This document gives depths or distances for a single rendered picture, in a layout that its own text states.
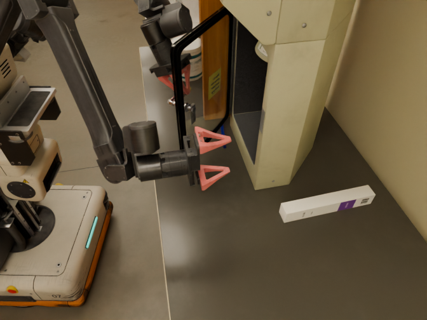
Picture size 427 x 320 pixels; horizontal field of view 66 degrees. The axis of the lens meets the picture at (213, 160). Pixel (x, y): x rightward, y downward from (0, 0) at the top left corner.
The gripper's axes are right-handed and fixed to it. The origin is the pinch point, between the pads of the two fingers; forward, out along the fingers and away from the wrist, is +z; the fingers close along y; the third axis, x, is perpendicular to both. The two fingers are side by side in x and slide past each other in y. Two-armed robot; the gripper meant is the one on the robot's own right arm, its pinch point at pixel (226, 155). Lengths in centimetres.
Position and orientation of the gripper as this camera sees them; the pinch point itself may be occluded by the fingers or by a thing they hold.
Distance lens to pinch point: 74.1
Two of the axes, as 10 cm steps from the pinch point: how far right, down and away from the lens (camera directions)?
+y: 0.0, -7.0, -7.1
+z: 9.8, -1.5, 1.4
